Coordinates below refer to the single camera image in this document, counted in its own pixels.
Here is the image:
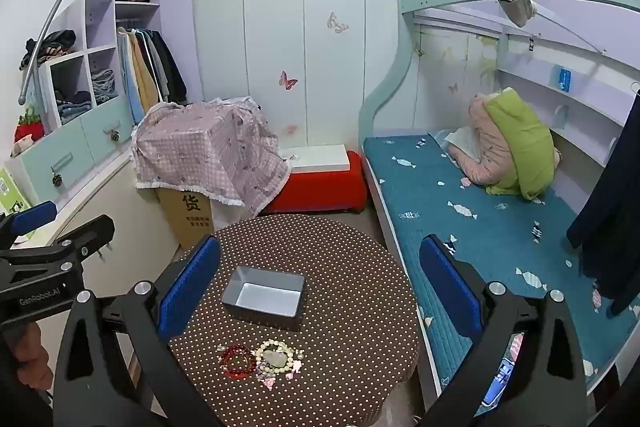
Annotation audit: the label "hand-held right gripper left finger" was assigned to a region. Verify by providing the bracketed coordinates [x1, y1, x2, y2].
[52, 234, 223, 427]

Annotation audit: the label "round brown polka-dot table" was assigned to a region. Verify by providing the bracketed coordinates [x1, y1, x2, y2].
[167, 213, 420, 427]

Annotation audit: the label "grey metal handrail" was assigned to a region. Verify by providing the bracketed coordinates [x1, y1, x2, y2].
[17, 0, 168, 105]

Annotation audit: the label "red potted plant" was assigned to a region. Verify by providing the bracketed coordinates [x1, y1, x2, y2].
[15, 106, 45, 142]

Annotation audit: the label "beige hanging garment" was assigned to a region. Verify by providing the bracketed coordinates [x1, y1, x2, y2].
[131, 31, 161, 115]

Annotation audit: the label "white low cabinet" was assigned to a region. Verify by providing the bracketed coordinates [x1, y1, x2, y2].
[30, 152, 183, 308]

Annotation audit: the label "grey metal tin box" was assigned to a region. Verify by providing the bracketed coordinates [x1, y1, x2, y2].
[221, 265, 306, 319]

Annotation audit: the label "red stool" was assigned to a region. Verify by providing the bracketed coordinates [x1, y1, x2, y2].
[262, 151, 368, 215]

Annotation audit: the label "stepped shelf cabinet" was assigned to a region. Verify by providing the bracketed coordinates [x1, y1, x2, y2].
[4, 0, 193, 228]

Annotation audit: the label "folded blue clothes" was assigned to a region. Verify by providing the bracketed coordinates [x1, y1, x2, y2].
[54, 91, 93, 120]

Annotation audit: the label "teal printed mattress cover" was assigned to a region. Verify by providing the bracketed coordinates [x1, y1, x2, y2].
[362, 134, 640, 418]

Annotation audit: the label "pile of dark clothes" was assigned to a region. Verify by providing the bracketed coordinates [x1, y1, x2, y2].
[20, 29, 77, 70]

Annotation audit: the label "dark red bead bracelet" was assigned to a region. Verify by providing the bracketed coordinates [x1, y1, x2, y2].
[218, 344, 257, 379]

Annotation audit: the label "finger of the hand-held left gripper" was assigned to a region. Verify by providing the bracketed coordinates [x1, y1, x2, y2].
[0, 201, 58, 250]
[0, 214, 117, 269]

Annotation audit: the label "flat white box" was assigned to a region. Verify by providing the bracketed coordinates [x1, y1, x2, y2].
[280, 144, 351, 172]

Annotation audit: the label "green white carton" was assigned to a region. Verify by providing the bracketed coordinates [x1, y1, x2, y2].
[0, 167, 36, 239]

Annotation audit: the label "dark hanging garment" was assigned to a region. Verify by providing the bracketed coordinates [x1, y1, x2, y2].
[566, 89, 640, 318]

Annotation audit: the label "person's left hand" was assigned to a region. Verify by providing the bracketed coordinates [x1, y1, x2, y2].
[11, 322, 55, 408]

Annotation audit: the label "cream bead bracelet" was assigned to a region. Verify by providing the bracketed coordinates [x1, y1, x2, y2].
[255, 340, 296, 375]

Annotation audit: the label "small blue box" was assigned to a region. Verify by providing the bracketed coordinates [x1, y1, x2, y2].
[550, 66, 573, 92]

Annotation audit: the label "folded blue jeans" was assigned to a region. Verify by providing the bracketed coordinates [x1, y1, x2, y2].
[91, 69, 117, 105]

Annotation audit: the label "smartphone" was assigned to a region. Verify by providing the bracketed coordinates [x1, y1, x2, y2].
[482, 357, 516, 407]

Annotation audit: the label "white pillow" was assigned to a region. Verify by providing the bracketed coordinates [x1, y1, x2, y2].
[442, 127, 481, 158]

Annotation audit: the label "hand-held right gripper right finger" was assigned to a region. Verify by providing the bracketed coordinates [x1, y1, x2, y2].
[419, 234, 588, 427]

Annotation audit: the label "pink checked cloth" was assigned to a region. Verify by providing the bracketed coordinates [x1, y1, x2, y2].
[131, 97, 292, 218]

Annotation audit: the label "beige hanging cloth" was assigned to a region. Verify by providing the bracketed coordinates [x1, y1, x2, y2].
[497, 0, 538, 28]

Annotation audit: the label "brown cardboard box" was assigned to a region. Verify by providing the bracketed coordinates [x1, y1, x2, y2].
[157, 187, 216, 250]

